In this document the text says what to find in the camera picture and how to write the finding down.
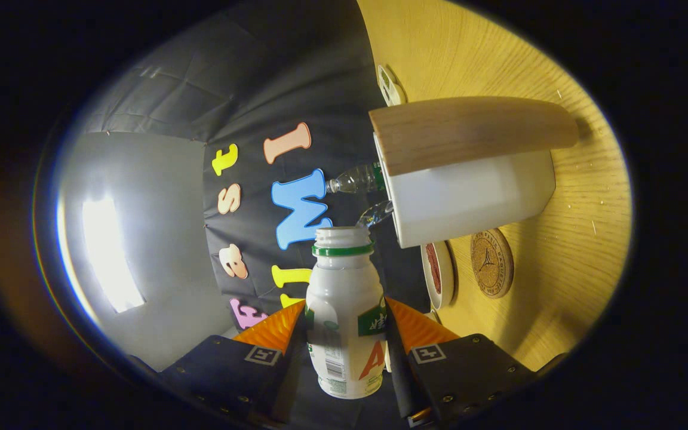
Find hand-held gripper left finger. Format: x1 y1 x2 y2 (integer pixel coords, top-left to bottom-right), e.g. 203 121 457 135
129 300 309 428

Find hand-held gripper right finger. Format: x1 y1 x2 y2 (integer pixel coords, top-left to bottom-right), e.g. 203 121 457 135
383 297 566 428

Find white juice bottle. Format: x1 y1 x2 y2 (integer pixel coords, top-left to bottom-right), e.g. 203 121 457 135
305 226 388 400

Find round cork coaster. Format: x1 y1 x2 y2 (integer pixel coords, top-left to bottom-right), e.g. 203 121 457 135
471 228 515 299

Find clear juice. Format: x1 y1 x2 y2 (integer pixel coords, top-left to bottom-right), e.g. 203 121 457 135
357 200 394 229

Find white cup with wooden handle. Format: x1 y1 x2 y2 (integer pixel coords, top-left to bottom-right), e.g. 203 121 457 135
369 96 581 249

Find clear water bottle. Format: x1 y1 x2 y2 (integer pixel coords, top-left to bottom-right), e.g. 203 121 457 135
325 162 386 195

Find white round plate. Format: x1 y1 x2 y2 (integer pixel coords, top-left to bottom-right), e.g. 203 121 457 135
420 240 457 311

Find red meat slices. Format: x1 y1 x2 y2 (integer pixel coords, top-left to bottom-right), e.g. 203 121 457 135
426 244 443 293

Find ceiling light panel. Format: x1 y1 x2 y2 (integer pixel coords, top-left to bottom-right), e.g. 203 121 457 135
81 194 146 314

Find wooden table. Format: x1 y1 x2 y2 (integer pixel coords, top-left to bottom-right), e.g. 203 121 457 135
356 0 632 374

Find white divided bean dish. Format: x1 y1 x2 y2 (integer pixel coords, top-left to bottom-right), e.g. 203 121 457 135
377 64 407 107

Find black backdrop cloth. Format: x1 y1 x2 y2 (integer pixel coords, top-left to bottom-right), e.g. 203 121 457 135
78 0 434 335

